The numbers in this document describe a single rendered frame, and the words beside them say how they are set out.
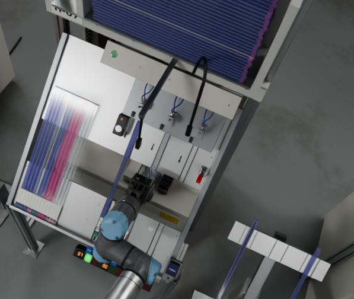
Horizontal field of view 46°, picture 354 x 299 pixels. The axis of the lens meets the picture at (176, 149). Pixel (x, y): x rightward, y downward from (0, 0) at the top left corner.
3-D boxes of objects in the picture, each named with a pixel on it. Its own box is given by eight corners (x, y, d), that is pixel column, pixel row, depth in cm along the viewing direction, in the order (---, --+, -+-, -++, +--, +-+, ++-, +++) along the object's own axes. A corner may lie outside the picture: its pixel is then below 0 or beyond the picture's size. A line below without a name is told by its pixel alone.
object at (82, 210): (163, 272, 162) (162, 275, 159) (16, 201, 168) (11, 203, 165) (182, 230, 158) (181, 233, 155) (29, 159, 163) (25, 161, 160)
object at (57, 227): (163, 271, 165) (160, 280, 158) (18, 202, 171) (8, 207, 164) (165, 269, 164) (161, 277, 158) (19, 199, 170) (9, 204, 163)
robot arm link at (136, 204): (132, 225, 132) (109, 214, 133) (137, 217, 136) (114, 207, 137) (139, 206, 128) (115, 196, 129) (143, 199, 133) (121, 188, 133)
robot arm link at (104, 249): (115, 275, 128) (127, 250, 123) (85, 255, 130) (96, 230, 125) (127, 261, 135) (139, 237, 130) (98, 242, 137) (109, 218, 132)
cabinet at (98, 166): (172, 259, 236) (191, 219, 183) (64, 207, 242) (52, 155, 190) (212, 169, 270) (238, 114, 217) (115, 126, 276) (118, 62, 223)
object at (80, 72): (201, 187, 156) (200, 190, 151) (47, 116, 162) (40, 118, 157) (238, 106, 148) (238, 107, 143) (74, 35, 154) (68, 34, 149)
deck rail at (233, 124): (168, 273, 165) (165, 280, 159) (164, 271, 165) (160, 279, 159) (243, 108, 148) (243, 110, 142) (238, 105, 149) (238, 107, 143)
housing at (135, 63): (233, 115, 150) (232, 120, 137) (112, 63, 155) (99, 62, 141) (243, 95, 149) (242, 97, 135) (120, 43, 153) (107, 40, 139)
